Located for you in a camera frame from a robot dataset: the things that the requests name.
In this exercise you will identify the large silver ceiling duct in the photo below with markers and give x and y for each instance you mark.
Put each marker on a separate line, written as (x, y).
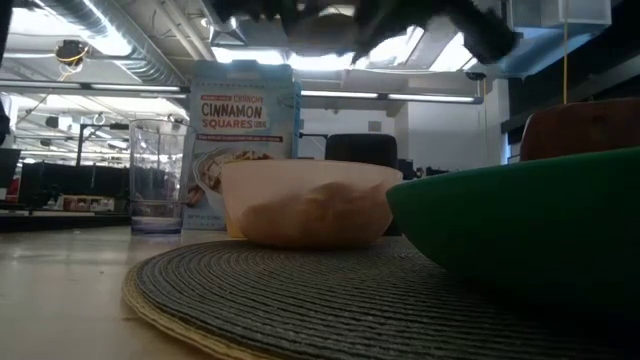
(130, 55)

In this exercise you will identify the shelf with small items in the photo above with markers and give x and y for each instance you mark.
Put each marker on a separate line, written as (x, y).
(85, 203)

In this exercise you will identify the black monitor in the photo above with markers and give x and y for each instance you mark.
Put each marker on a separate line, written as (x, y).
(9, 167)

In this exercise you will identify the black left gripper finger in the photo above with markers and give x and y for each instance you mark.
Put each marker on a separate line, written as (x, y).
(487, 37)
(385, 35)

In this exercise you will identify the short ceiling light tube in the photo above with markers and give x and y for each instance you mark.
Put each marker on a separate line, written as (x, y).
(390, 96)

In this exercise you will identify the pink translucent bowl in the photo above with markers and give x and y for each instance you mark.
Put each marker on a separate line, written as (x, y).
(250, 185)

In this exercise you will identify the translucent ceiling box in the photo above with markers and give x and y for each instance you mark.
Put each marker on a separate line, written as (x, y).
(560, 12)

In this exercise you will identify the black aluminium table frame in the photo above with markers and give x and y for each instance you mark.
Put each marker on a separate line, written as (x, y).
(60, 223)

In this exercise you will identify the long ceiling light tube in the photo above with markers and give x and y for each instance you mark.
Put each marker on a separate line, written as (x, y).
(125, 87)

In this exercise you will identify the blue cinnamon squares cereal box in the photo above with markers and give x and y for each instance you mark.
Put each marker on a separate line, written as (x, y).
(235, 115)

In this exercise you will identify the clear plastic cup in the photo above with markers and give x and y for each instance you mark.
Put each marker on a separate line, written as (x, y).
(160, 170)

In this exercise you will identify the grey round woven placemat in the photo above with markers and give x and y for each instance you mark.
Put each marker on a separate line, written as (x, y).
(310, 300)

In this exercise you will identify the black toaster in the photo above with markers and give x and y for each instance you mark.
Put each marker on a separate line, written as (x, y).
(360, 147)

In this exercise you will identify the small silver ceiling duct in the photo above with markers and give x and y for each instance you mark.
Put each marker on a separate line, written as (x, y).
(222, 25)

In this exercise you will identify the green plate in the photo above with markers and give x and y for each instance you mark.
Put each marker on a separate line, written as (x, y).
(525, 215)

